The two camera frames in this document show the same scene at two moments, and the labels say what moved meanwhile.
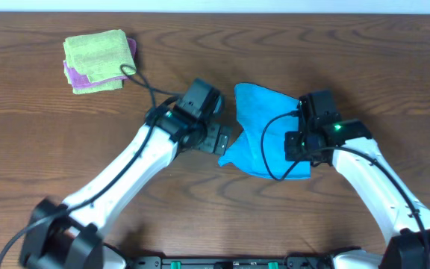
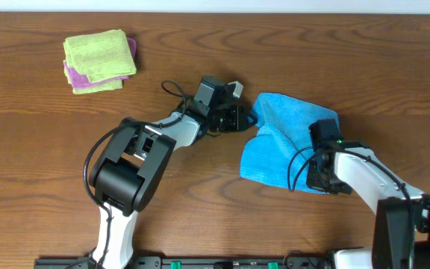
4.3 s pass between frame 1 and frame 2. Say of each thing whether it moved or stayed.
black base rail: stayed
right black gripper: moved
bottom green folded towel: stayed
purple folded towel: stayed
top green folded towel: stayed
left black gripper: moved
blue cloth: moved
